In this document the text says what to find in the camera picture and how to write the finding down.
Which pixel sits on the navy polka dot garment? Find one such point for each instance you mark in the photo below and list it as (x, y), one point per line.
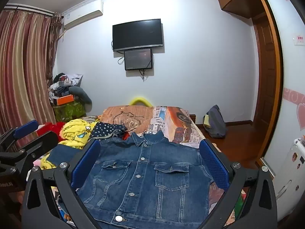
(107, 128)

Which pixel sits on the white air conditioner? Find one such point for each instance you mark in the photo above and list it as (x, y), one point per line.
(83, 14)

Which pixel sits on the pink heart wall decal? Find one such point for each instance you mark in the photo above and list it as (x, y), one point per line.
(299, 109)

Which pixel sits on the pile of clothes and clutter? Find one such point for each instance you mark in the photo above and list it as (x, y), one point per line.
(60, 85)

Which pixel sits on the bed with printed blanket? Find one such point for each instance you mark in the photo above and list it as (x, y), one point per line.
(181, 126)

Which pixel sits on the small wall label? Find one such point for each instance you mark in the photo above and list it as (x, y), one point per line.
(299, 40)

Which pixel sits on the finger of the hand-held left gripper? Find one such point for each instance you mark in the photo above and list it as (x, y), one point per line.
(40, 143)
(25, 127)

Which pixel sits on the yellow curved object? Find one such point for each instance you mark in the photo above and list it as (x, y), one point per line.
(140, 100)

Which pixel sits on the striped red curtain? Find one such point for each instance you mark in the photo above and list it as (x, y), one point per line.
(23, 71)

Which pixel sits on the wooden door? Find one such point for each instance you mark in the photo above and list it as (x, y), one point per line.
(265, 83)

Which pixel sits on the small black wall monitor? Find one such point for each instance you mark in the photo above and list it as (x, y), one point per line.
(138, 59)

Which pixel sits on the green patterned cloth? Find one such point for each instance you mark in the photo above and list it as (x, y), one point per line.
(69, 112)

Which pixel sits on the grey neck pillow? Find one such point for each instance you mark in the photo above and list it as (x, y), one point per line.
(83, 94)

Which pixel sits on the black wall television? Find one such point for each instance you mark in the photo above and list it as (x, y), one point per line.
(137, 34)

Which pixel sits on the yellow printed garment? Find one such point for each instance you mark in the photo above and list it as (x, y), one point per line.
(76, 133)

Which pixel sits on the grey backpack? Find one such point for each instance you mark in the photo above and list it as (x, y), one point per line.
(216, 124)

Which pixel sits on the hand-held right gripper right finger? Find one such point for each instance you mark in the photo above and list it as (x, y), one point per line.
(214, 164)

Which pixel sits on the orange box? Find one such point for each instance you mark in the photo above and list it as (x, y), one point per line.
(64, 99)

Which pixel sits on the blue denim jacket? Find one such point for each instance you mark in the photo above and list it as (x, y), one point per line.
(143, 179)

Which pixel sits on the red garment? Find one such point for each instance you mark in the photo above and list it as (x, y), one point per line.
(56, 126)

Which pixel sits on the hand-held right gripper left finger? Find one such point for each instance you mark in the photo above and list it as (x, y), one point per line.
(85, 164)

